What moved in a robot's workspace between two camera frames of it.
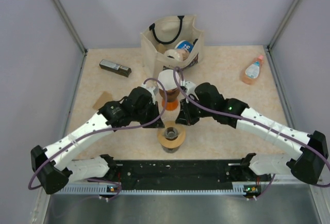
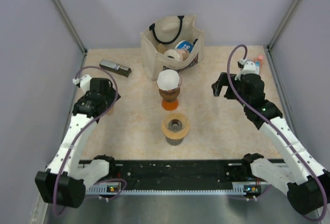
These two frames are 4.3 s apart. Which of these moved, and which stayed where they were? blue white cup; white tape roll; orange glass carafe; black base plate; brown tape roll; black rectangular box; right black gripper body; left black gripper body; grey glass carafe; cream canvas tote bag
Moved: left black gripper body; brown tape roll; right black gripper body; grey glass carafe
Stayed: black base plate; blue white cup; cream canvas tote bag; white tape roll; black rectangular box; orange glass carafe
